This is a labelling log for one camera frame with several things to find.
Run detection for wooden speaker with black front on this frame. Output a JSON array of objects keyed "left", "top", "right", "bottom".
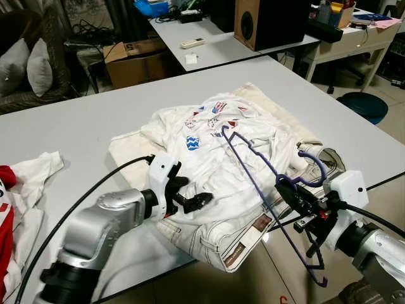
[{"left": 234, "top": 0, "right": 312, "bottom": 52}]

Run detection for white trousers with brown labels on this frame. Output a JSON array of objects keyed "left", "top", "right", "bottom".
[{"left": 155, "top": 147, "right": 347, "bottom": 273}]

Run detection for white remote control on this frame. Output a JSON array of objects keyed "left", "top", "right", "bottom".
[{"left": 180, "top": 38, "right": 206, "bottom": 49}]

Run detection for brown cardboard box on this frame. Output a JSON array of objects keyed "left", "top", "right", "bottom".
[{"left": 103, "top": 39, "right": 170, "bottom": 89}]

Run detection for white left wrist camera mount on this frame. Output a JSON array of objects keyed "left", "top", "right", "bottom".
[{"left": 147, "top": 153, "right": 182, "bottom": 220}]

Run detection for grey pillow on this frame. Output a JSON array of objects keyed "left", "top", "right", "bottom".
[
  {"left": 27, "top": 38, "right": 54, "bottom": 97},
  {"left": 0, "top": 38, "right": 30, "bottom": 97}
]

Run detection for purple plastic hanger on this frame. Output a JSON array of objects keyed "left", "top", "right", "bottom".
[{"left": 220, "top": 125, "right": 330, "bottom": 289}]

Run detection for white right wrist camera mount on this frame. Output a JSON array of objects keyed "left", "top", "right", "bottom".
[{"left": 323, "top": 170, "right": 370, "bottom": 251}]

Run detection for wooden pen holder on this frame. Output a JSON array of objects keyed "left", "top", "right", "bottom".
[{"left": 316, "top": 0, "right": 356, "bottom": 29}]

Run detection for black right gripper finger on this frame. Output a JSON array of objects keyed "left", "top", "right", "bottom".
[
  {"left": 277, "top": 175, "right": 318, "bottom": 205},
  {"left": 278, "top": 187, "right": 313, "bottom": 213}
]

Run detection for long black box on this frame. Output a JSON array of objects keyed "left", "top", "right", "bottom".
[{"left": 307, "top": 18, "right": 346, "bottom": 44}]

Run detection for pink paper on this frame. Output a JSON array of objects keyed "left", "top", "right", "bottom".
[{"left": 372, "top": 17, "right": 403, "bottom": 30}]

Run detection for blue plastic box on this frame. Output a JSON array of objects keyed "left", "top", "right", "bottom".
[{"left": 133, "top": 0, "right": 170, "bottom": 18}]

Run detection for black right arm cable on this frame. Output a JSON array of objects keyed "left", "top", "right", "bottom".
[{"left": 332, "top": 201, "right": 405, "bottom": 238}]

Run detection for cream towel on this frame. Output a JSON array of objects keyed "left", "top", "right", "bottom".
[{"left": 108, "top": 82, "right": 323, "bottom": 191}]

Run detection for dark wicker armchair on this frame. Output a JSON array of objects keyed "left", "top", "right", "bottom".
[{"left": 0, "top": 0, "right": 73, "bottom": 116}]

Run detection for white printed shirt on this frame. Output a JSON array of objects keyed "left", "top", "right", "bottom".
[{"left": 140, "top": 98, "right": 317, "bottom": 219}]

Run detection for cream desk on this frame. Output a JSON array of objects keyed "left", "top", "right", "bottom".
[{"left": 302, "top": 16, "right": 403, "bottom": 96}]

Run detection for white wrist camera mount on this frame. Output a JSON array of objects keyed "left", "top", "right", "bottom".
[
  {"left": 147, "top": 153, "right": 182, "bottom": 220},
  {"left": 323, "top": 170, "right": 370, "bottom": 251}
]

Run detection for round blue stool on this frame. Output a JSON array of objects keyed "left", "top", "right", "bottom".
[{"left": 337, "top": 92, "right": 389, "bottom": 125}]

